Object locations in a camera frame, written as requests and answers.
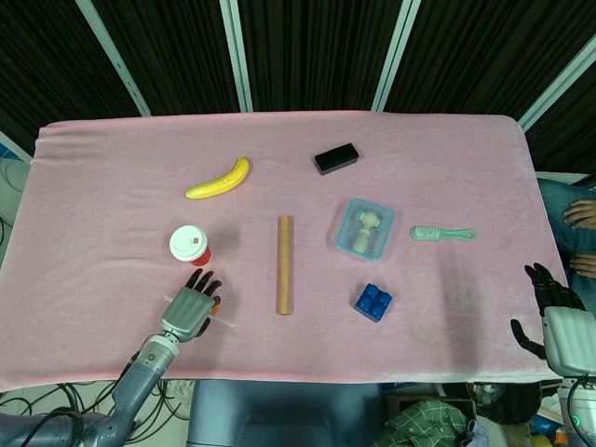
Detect right black grey robot hand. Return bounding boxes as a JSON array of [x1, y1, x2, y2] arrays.
[[509, 263, 596, 376]]

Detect bystander bare hand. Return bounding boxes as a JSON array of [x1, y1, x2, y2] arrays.
[[562, 198, 596, 231], [568, 252, 596, 277]]

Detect left black grey robot hand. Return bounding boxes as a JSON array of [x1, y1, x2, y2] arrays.
[[159, 268, 224, 345]]

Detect translucent plastic straw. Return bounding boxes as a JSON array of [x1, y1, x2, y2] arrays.
[[162, 293, 236, 329]]

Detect red paper cup white lid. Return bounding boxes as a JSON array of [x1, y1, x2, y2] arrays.
[[168, 224, 213, 268]]

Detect bystander blue jeans leg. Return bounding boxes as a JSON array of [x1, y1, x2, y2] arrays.
[[536, 178, 596, 300]]

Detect black bag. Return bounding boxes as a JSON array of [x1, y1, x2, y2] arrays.
[[473, 380, 544, 426]]

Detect wooden cylindrical rod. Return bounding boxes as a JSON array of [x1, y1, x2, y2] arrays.
[[275, 215, 296, 317]]

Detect pink cloth table cover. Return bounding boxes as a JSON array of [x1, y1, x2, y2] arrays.
[[0, 113, 572, 394]]

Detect yellow banana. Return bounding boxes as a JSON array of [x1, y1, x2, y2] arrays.
[[184, 156, 251, 201]]

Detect green brush white bristles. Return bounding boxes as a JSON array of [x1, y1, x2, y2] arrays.
[[410, 224, 480, 243]]

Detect clear container teal lid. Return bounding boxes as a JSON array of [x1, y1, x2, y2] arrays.
[[334, 197, 397, 264]]

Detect green plaid cloth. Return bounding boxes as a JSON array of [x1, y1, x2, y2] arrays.
[[380, 399, 472, 447]]

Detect blue building block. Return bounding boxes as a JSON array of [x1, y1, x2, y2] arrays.
[[351, 282, 395, 324]]

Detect beige toy figure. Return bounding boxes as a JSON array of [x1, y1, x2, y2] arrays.
[[348, 209, 384, 255]]

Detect black rectangular box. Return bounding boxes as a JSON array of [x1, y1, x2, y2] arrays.
[[314, 142, 362, 177]]

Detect white partition post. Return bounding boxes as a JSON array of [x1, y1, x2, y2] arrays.
[[218, 0, 254, 114], [518, 34, 596, 132], [75, 0, 153, 118], [371, 0, 423, 114]]

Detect black floor cables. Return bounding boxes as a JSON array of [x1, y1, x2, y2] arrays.
[[0, 379, 196, 447]]

